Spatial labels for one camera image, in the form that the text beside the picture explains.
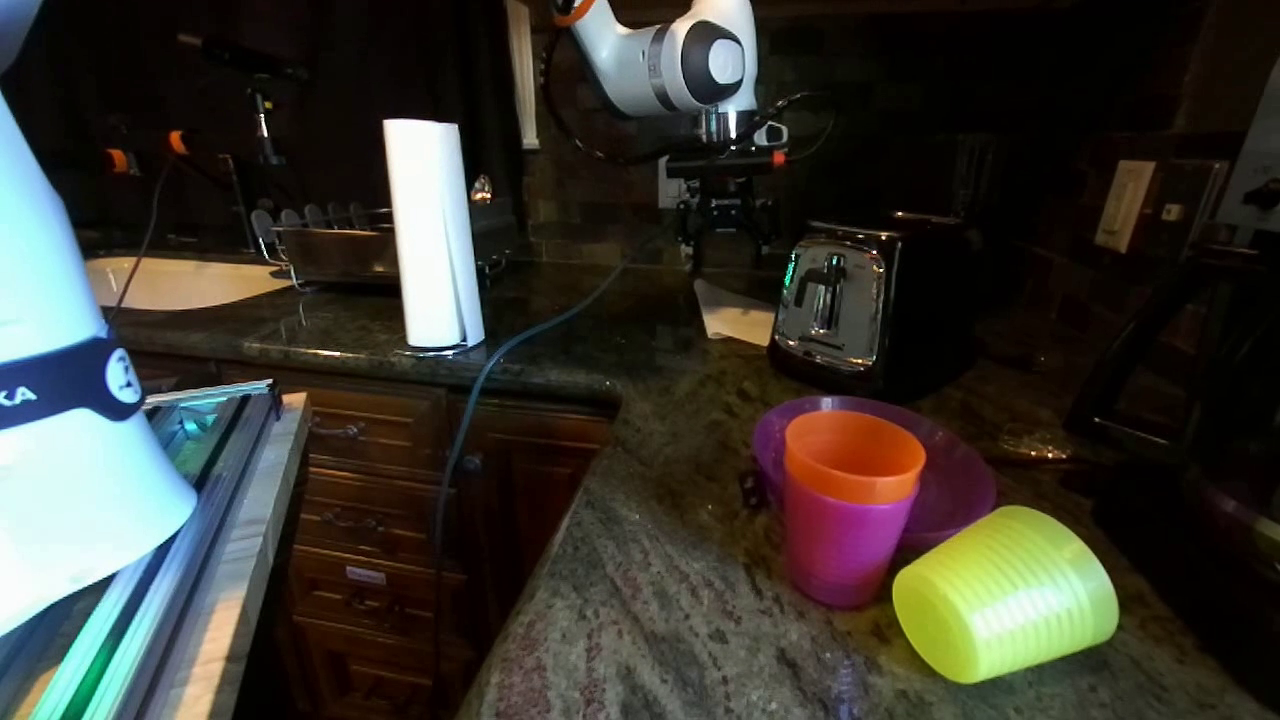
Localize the white hanging towel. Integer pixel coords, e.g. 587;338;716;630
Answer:
502;0;543;152

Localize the orange plastic cup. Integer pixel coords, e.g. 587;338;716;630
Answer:
781;408;933;507

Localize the metal dish rack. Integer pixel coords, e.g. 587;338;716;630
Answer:
251;196;404;291

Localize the white kitchen sink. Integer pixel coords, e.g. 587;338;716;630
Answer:
84;251;304;315

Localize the grey power cable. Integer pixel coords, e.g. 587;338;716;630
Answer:
427;236;674;720

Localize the wooden base cabinet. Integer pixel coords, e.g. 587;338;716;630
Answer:
131;351;616;720

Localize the yellow-green ribbed plastic cup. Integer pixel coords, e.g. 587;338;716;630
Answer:
888;499;1123;686

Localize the magenta plastic cup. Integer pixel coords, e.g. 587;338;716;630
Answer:
776;472;920;611

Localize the purple plastic bowl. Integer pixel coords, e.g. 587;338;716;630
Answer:
749;392;1002;553

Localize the white light switch plate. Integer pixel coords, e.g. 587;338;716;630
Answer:
1092;156;1160;256

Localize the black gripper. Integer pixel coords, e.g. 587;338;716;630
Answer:
668;139;790;256

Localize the white paper napkin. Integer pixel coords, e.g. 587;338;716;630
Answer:
691;270;781;351

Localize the white paper towel roll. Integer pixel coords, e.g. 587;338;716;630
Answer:
381;115;494;356

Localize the black camera stand orange knob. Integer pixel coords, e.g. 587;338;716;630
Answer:
97;120;194;184

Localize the chrome and black toaster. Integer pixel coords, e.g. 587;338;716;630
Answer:
767;207;994;405

